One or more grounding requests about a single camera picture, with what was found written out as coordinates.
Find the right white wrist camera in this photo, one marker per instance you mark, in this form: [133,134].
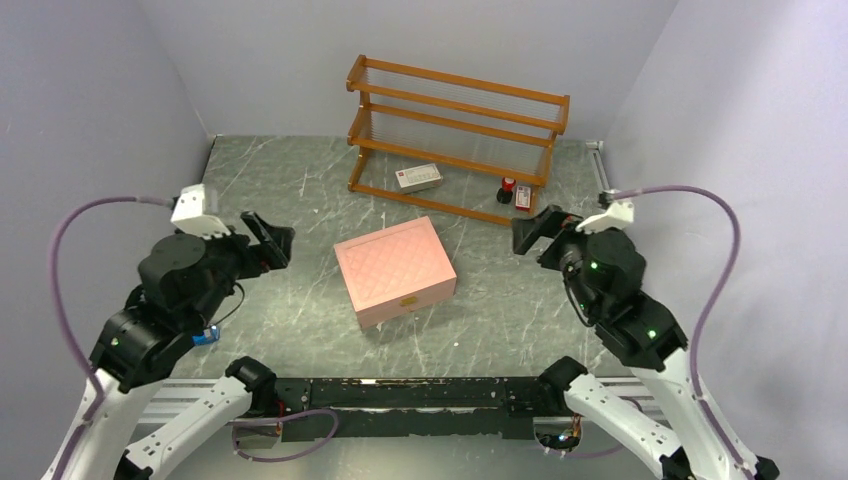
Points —
[618,214]

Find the white red cardboard box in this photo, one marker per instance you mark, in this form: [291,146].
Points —
[418,178]

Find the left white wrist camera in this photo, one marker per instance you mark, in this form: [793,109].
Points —
[196,211]

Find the small red white box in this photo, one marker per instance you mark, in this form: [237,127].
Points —
[522,198]

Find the pink jewelry box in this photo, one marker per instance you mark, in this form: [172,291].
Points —
[395,271]

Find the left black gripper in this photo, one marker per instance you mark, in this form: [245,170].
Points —
[274,249]

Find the wooden two-tier shelf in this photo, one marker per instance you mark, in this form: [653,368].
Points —
[468,124]

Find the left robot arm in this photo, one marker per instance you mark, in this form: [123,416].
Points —
[183,281]

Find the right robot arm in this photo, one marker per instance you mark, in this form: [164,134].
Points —
[602,275]

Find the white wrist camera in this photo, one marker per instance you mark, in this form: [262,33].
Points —
[196,211]
[618,214]

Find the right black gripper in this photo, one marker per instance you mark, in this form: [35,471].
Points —
[526,230]

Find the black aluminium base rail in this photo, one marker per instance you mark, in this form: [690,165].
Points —
[508,407]

